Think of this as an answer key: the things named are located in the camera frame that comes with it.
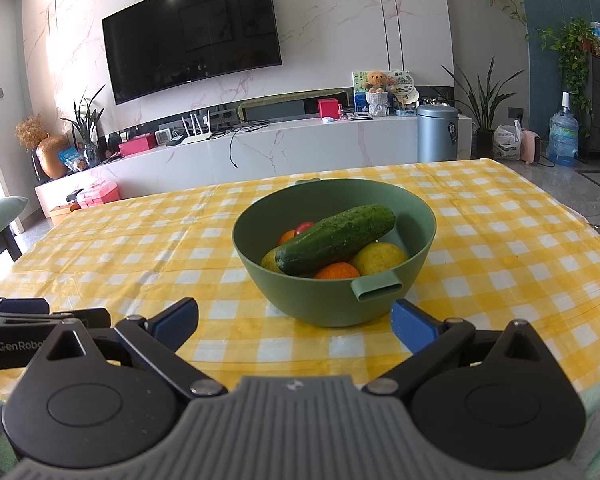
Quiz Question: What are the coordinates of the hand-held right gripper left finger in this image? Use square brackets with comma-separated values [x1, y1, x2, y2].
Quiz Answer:
[45, 296, 229, 398]

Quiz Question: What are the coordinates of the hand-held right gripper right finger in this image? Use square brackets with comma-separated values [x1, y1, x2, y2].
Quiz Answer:
[362, 298, 551, 397]

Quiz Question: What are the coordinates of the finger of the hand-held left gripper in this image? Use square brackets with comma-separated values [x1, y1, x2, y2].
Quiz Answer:
[0, 308, 112, 333]
[0, 297, 50, 316]

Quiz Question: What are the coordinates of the yellow lemon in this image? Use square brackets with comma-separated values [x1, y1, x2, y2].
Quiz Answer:
[350, 241, 410, 277]

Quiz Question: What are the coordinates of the green colander bowl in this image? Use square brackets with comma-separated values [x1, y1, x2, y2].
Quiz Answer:
[231, 178, 437, 328]

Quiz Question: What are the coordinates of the yellow-green pear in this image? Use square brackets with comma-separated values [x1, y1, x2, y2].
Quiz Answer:
[260, 247, 287, 275]

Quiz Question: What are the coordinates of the green cucumber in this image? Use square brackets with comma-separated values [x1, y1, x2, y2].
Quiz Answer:
[275, 203, 397, 277]

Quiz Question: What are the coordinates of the green upholstered chair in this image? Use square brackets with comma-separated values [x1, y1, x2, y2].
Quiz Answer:
[0, 196, 30, 291]

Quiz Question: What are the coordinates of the orange cardboard box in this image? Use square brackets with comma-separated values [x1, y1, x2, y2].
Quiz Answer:
[48, 201, 81, 225]

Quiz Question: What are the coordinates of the pink storage case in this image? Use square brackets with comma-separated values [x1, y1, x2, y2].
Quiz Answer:
[77, 178, 120, 209]

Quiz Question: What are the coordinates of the yellow checked tablecloth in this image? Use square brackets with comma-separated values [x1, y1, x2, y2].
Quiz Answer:
[0, 158, 600, 396]

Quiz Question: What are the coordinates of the brown vase with dried flowers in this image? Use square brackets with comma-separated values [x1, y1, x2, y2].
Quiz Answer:
[15, 114, 71, 181]

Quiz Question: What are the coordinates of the blue snack bag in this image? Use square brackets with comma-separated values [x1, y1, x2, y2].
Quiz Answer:
[57, 147, 88, 171]

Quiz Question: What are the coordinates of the flat pink box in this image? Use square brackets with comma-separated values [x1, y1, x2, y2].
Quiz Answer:
[118, 135, 158, 157]

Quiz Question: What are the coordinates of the white router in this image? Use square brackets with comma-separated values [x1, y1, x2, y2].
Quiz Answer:
[180, 108, 213, 145]

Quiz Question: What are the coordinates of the leafy plant in glass vase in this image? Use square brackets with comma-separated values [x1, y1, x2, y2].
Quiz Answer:
[60, 85, 106, 167]

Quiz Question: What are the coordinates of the blue-grey trash can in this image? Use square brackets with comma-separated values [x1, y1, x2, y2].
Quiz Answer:
[416, 104, 460, 163]

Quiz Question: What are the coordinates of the teal striped fuzzy cloth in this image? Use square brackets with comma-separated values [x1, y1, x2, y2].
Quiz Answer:
[570, 377, 600, 466]

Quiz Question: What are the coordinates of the white plastic bag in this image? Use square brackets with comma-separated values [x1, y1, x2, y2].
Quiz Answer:
[492, 120, 522, 162]

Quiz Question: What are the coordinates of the white marble television console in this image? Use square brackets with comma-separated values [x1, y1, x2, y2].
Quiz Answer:
[34, 85, 476, 218]

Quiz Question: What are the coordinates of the pink heater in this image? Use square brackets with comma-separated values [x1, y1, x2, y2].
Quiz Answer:
[520, 130, 542, 165]

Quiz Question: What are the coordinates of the tall-leaf plant in black pot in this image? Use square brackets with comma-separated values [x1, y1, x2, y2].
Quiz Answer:
[440, 55, 526, 159]

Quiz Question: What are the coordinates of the grey soundbar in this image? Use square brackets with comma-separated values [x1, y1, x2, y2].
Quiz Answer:
[241, 101, 308, 122]

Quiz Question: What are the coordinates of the teddy bear bouquet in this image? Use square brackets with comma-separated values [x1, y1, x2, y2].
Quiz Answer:
[364, 71, 392, 117]

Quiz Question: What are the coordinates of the round paper fan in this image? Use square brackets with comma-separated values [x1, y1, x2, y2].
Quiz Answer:
[390, 71, 421, 103]

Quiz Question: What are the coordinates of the blue water jug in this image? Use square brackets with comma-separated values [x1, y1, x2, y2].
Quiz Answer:
[546, 91, 580, 167]

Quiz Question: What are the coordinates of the trailing pothos plant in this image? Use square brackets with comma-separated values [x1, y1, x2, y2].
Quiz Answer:
[537, 17, 596, 133]

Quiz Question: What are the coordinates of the black hanging cable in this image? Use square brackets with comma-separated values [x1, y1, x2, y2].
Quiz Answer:
[229, 122, 271, 168]

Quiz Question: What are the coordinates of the black wall television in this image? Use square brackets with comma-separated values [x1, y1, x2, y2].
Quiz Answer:
[101, 0, 283, 106]

